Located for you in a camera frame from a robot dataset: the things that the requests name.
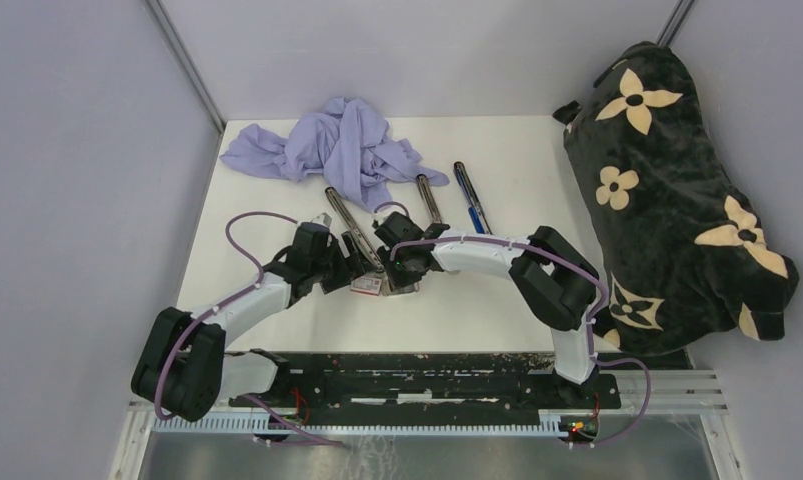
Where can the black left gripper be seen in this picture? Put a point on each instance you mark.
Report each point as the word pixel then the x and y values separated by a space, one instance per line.
pixel 357 262

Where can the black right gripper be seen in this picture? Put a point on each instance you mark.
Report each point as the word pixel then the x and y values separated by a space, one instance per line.
pixel 399 281

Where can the red white staple box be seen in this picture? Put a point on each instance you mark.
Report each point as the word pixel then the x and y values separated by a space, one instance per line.
pixel 367 285

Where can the beige black stapler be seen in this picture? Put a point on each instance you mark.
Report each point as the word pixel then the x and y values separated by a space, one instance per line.
pixel 428 199
pixel 363 245

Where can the blue stapler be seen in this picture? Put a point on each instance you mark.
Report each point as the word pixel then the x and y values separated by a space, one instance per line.
pixel 475 209

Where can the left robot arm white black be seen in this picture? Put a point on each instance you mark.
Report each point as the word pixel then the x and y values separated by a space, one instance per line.
pixel 184 366

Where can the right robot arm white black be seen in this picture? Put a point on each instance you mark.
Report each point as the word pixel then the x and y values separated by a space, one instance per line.
pixel 560 287

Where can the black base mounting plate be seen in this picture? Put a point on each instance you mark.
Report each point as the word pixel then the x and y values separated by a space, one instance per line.
pixel 431 389

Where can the purple crumpled cloth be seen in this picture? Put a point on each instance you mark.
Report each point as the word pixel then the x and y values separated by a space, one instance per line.
pixel 348 143

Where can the black floral plush pillow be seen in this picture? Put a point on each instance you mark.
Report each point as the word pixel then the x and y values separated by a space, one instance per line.
pixel 684 252

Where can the aluminium rail frame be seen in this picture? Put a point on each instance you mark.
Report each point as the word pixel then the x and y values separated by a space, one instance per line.
pixel 670 425

